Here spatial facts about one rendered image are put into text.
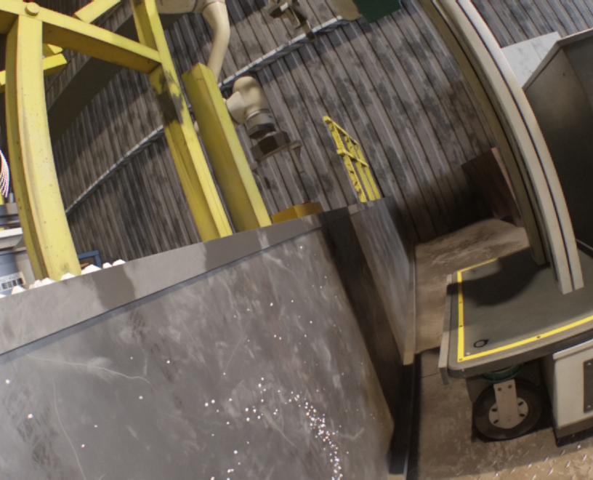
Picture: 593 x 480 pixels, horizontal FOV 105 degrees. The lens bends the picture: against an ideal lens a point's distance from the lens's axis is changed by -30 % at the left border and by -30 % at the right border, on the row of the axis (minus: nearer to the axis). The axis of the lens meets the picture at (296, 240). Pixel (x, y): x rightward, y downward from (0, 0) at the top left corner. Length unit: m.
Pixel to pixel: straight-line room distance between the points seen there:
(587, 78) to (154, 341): 0.80
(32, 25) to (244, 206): 0.58
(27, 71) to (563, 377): 1.07
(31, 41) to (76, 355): 0.50
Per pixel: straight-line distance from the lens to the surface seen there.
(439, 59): 4.83
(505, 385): 0.79
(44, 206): 0.45
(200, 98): 0.83
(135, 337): 0.30
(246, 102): 1.11
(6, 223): 0.67
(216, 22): 1.34
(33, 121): 0.51
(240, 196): 0.74
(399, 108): 4.57
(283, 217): 0.89
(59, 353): 0.26
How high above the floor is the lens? 0.67
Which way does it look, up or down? 1 degrees down
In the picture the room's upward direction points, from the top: 22 degrees counter-clockwise
